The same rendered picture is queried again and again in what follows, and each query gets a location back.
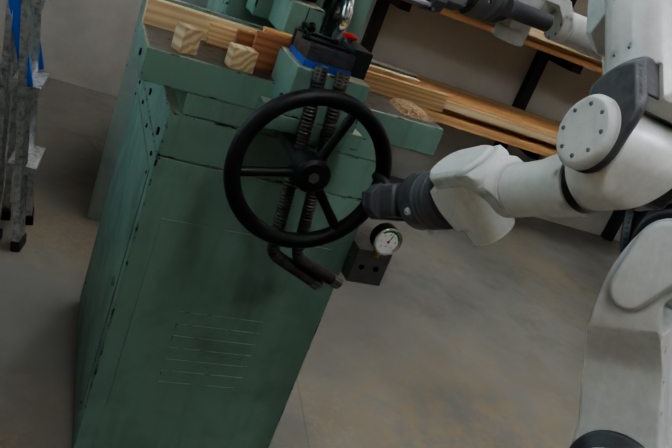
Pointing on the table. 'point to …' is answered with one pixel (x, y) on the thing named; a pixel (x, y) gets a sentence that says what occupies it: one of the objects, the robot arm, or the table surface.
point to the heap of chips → (409, 109)
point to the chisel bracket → (293, 12)
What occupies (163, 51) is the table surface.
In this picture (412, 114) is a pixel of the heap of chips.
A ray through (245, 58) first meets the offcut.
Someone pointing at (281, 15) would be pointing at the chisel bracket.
